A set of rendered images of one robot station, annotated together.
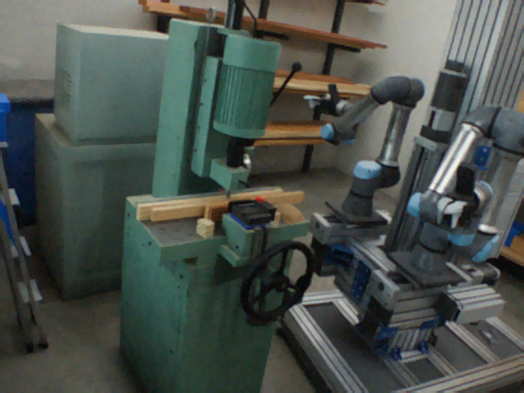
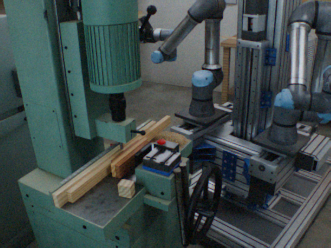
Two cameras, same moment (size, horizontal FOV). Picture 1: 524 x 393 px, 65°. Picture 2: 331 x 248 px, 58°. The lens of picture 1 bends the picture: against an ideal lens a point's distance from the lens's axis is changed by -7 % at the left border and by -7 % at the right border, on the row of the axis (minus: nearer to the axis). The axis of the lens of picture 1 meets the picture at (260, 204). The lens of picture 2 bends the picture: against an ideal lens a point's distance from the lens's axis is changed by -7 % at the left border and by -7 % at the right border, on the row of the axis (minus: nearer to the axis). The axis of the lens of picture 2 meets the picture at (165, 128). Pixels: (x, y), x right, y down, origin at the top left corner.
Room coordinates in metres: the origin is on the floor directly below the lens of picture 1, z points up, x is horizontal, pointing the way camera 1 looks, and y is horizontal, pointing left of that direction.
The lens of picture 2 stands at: (0.44, 0.31, 1.53)
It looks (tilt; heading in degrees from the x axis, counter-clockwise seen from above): 26 degrees down; 340
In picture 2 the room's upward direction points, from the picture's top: 2 degrees counter-clockwise
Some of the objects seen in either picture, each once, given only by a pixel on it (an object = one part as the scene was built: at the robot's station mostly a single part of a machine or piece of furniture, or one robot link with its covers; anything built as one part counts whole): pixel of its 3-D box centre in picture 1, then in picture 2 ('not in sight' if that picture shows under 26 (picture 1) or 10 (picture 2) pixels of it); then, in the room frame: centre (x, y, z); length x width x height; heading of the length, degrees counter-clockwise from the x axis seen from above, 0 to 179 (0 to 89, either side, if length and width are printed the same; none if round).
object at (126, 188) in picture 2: (205, 227); (126, 188); (1.25, 0.16, 0.92); 0.04 x 0.03 x 0.05; 51
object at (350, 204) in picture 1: (358, 200); (201, 104); (1.93, -0.44, 0.87); 0.15 x 0.15 x 0.10
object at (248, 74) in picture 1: (246, 86); (112, 41); (1.46, 0.12, 1.35); 0.18 x 0.18 x 0.31
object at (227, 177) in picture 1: (228, 175); (116, 129); (1.48, 0.13, 1.03); 0.14 x 0.07 x 0.09; 41
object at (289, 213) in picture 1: (287, 210); (170, 137); (1.54, -0.10, 0.92); 0.14 x 0.09 x 0.04; 41
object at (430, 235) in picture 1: (442, 227); (288, 106); (1.49, -0.67, 0.98); 0.13 x 0.12 x 0.14; 53
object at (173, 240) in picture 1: (233, 232); (142, 178); (1.36, 0.07, 0.87); 0.61 x 0.30 x 0.06; 131
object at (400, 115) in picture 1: (395, 133); (211, 42); (2.02, -0.55, 1.19); 0.15 x 0.12 x 0.55; 131
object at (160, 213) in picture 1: (235, 204); (127, 151); (1.49, 0.09, 0.92); 0.65 x 0.02 x 0.04; 131
